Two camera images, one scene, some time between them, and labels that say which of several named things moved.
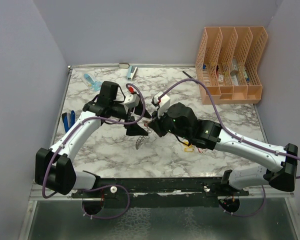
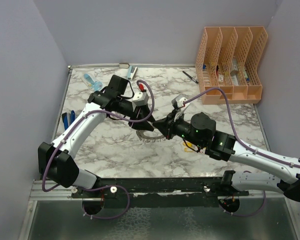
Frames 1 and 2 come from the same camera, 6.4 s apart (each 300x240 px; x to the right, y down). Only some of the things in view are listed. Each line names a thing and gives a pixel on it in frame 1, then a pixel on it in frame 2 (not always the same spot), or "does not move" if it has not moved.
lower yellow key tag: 189,149 does not move
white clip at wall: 124,65 does not move
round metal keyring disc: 142,138 to 140,133
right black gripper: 155,124 does not move
